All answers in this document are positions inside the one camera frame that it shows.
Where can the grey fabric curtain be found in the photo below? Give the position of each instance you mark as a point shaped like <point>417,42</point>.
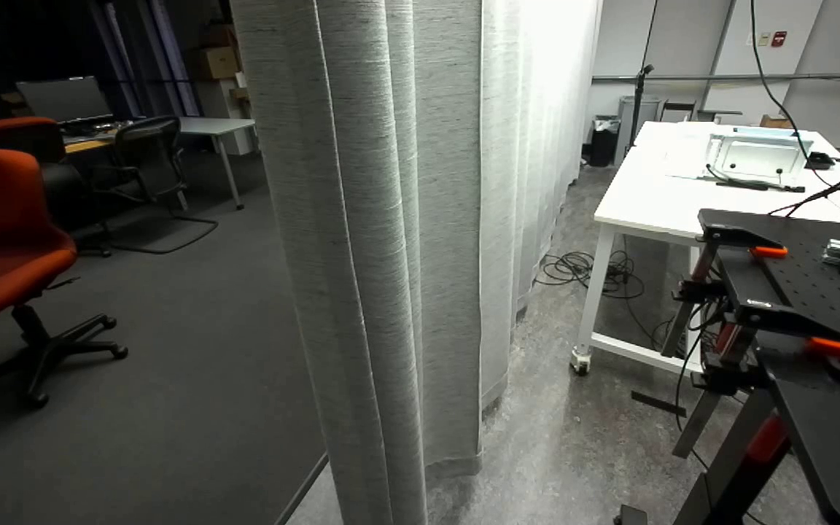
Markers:
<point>414,153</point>

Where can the small white desk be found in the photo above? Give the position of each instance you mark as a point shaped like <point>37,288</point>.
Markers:
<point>216,128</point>

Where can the white rolling table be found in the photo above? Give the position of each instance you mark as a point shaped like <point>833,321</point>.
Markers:
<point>658,192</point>

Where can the cardboard box stack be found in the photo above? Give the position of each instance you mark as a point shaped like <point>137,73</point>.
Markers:
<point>216,49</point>

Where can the black office chair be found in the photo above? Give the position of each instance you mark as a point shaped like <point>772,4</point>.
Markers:
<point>143,160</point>

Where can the white tray on table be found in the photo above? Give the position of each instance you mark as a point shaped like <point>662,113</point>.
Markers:
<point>767,156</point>

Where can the black robot workbench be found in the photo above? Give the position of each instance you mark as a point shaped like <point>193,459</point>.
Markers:
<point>754,321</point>

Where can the dark laptop monitor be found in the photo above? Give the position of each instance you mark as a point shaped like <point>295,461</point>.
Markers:
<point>69,99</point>

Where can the near orange office chair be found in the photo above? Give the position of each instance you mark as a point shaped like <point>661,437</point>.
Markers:
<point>34,252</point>

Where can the orange office chair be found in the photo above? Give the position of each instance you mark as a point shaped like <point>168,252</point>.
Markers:
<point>34,252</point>
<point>66,186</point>

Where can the far orange office chair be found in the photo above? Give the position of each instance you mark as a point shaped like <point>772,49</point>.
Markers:
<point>66,186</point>

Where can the orange clamp handle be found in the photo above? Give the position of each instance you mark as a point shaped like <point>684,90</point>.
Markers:
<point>772,252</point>
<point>823,344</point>

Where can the orange clamp handle near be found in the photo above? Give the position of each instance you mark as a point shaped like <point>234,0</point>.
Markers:
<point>823,344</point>

